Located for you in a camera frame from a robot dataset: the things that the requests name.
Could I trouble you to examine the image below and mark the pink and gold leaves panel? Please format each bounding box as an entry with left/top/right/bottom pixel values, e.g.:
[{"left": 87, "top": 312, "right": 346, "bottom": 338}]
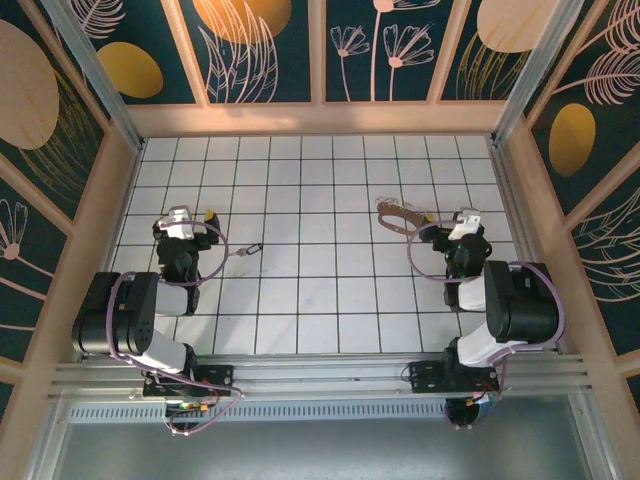
[{"left": 569, "top": 187, "right": 640, "bottom": 359}]

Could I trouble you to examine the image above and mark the feather and yellow oval panel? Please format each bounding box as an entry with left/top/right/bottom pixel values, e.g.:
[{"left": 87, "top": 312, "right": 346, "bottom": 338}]
[{"left": 69, "top": 0, "right": 197, "bottom": 106}]

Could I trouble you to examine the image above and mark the yellow oval fern panel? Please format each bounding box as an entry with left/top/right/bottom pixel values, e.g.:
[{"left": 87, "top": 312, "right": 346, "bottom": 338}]
[{"left": 527, "top": 0, "right": 640, "bottom": 216}]

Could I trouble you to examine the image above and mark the peach circle gold grass panel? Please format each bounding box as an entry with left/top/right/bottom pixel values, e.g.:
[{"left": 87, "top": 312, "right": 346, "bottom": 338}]
[{"left": 439, "top": 0, "right": 564, "bottom": 101}]

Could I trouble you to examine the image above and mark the orange sun leaves panel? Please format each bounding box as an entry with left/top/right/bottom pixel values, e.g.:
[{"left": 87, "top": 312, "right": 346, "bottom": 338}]
[{"left": 178, "top": 0, "right": 312, "bottom": 105}]

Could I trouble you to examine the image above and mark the grey metal sheet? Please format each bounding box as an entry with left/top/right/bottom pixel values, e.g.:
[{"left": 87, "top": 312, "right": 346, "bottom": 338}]
[{"left": 49, "top": 394, "right": 604, "bottom": 480}]

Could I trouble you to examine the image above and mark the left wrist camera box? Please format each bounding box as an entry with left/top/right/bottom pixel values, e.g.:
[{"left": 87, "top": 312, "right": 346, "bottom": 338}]
[{"left": 152, "top": 205, "right": 195, "bottom": 240}]

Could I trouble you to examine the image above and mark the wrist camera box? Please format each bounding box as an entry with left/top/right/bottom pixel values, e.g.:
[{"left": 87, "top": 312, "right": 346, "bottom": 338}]
[
  {"left": 447, "top": 208, "right": 484, "bottom": 242},
  {"left": 152, "top": 205, "right": 195, "bottom": 240}
]

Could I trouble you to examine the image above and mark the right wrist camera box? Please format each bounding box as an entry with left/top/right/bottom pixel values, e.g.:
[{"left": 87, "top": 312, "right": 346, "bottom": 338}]
[{"left": 447, "top": 208, "right": 484, "bottom": 242}]

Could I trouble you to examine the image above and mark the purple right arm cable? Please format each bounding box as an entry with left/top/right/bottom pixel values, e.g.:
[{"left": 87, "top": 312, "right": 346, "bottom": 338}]
[{"left": 406, "top": 219, "right": 567, "bottom": 401}]

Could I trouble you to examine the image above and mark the aluminium side rail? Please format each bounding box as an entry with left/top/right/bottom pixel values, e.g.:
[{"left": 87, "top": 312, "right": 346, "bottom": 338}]
[{"left": 487, "top": 134, "right": 564, "bottom": 356}]

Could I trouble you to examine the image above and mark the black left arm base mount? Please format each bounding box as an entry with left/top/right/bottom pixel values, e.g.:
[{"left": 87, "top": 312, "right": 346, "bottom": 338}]
[{"left": 142, "top": 363, "right": 236, "bottom": 401}]

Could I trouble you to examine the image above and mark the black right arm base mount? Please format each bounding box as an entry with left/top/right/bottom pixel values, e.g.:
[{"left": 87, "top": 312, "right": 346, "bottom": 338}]
[{"left": 408, "top": 358, "right": 501, "bottom": 396}]

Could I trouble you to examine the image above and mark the small circuit board with wires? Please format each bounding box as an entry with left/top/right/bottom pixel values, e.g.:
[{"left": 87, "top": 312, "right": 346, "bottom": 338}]
[
  {"left": 164, "top": 398, "right": 215, "bottom": 416},
  {"left": 467, "top": 388, "right": 502, "bottom": 407}
]

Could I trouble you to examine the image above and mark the aluminium corner post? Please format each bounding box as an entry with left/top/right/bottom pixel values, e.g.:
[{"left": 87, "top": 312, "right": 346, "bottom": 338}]
[
  {"left": 492, "top": 0, "right": 587, "bottom": 147},
  {"left": 39, "top": 0, "right": 147, "bottom": 152}
]

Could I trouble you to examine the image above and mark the pink flowers wall panel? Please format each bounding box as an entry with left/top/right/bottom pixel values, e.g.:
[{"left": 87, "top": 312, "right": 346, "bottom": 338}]
[{"left": 324, "top": 0, "right": 447, "bottom": 104}]

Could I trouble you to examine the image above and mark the long aluminium base rail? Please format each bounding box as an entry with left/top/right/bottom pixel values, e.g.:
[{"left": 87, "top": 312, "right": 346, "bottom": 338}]
[{"left": 47, "top": 352, "right": 594, "bottom": 405}]

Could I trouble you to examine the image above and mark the slotted grey cable duct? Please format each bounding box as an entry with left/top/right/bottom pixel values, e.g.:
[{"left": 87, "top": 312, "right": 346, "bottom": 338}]
[{"left": 67, "top": 402, "right": 451, "bottom": 424}]

